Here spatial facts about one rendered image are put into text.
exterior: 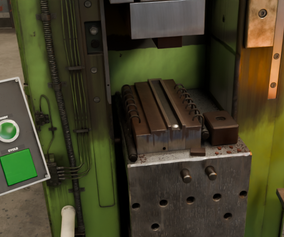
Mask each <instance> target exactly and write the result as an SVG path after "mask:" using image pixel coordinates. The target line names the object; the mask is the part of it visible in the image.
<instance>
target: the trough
mask: <svg viewBox="0 0 284 237"><path fill-rule="evenodd" d="M151 82H152V84H153V86H154V88H155V91H156V93H157V95H158V98H159V100H160V102H161V104H162V106H163V109H164V111H165V113H166V115H167V118H168V120H169V122H170V124H171V127H172V125H178V127H172V130H180V129H182V123H181V121H180V119H179V117H178V115H177V113H176V111H175V109H174V107H173V105H172V103H171V101H170V99H169V98H168V96H167V94H166V92H165V90H164V88H163V86H162V84H161V82H160V80H151Z"/></svg>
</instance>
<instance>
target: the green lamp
mask: <svg viewBox="0 0 284 237"><path fill-rule="evenodd" d="M15 135H16V127H15V125H14V124H12V123H10V122H5V123H2V124H1V125H0V137H1V138H3V139H6V140H9V139H12V138H13V137H14V136H15Z"/></svg>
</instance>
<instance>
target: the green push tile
mask: <svg viewBox="0 0 284 237"><path fill-rule="evenodd" d="M0 163H1V166H2V169H3V173H4V175H5V178H6V182H7V185H8V186H10V185H13V184H16V183H19V182H22V181H25V180H28V179H31V178H34V177H37V172H36V169H35V166H34V162H33V160H32V156H31V153H30V150H29V149H24V150H21V151H18V152H14V153H11V154H8V155H5V156H2V157H0Z"/></svg>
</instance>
